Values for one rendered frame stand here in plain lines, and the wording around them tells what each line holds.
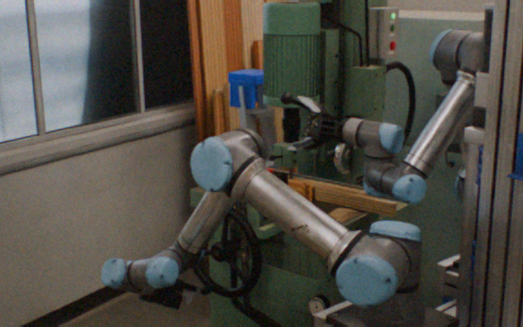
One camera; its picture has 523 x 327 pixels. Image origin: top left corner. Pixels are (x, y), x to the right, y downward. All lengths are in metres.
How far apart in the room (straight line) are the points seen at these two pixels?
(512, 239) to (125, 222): 2.44
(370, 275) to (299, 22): 0.94
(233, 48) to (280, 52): 1.82
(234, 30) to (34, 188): 1.40
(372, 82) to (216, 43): 1.64
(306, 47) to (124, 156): 1.65
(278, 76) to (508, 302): 0.97
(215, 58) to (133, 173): 0.73
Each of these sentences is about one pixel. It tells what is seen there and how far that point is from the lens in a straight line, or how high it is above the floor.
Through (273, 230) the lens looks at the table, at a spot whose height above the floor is 0.86.
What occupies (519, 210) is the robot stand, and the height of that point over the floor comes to 1.11.
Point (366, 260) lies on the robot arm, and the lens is 1.51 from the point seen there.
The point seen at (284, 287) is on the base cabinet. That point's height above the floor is 0.65.
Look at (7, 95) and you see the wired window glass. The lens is 3.29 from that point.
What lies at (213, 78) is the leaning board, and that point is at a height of 1.05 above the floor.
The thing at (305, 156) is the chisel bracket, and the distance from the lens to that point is 2.36.
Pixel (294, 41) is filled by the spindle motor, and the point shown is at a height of 1.40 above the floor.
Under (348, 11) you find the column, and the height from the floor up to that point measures 1.47.
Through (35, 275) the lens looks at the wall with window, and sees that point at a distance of 3.45.
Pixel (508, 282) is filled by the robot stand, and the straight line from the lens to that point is 1.70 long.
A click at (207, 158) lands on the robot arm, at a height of 1.20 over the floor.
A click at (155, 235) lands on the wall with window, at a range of 3.93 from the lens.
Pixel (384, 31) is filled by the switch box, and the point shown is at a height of 1.41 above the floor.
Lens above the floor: 1.61
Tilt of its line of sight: 16 degrees down
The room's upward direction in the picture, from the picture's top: straight up
